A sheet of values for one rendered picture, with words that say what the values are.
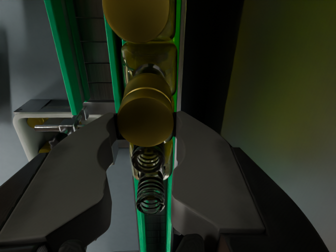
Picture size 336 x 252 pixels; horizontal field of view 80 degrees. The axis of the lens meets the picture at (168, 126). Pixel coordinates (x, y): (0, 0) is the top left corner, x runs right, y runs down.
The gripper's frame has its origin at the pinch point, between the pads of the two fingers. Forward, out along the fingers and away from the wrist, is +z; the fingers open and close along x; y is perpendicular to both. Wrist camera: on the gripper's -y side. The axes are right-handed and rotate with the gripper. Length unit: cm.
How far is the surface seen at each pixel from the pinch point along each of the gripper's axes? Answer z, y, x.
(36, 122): 35, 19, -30
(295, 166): 0.9, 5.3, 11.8
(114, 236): 42, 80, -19
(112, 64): 20.3, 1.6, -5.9
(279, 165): 2.6, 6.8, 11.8
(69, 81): 20.3, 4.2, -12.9
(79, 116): 24.8, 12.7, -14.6
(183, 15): 29.2, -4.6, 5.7
